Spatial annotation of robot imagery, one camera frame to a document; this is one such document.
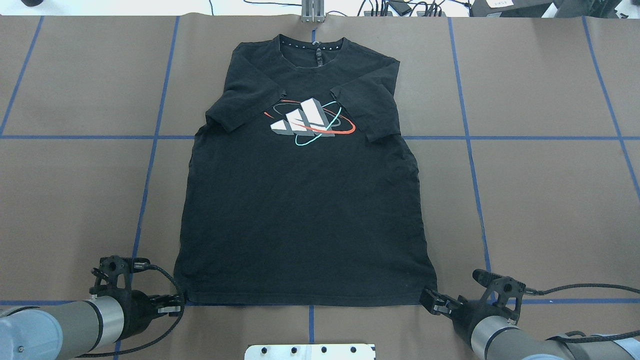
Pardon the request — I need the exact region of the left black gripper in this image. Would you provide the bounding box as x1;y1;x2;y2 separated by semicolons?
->
118;291;185;338

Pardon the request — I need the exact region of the black t-shirt with logo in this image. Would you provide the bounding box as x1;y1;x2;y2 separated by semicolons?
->
174;34;438;306

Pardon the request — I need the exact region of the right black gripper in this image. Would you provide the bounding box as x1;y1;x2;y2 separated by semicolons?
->
419;287;501;341

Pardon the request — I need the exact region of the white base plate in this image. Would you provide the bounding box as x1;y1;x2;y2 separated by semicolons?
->
244;343;377;360

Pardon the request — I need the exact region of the aluminium frame post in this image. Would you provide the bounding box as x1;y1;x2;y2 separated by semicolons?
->
301;0;326;23

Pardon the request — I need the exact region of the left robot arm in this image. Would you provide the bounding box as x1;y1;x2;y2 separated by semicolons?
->
0;291;185;360

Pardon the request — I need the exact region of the brown paper table cover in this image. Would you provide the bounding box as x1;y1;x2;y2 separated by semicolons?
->
0;15;640;360

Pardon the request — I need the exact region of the black box with label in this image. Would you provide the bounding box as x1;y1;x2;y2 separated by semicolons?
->
469;0;554;18

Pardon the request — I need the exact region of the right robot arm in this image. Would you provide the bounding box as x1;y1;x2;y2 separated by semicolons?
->
419;288;639;360

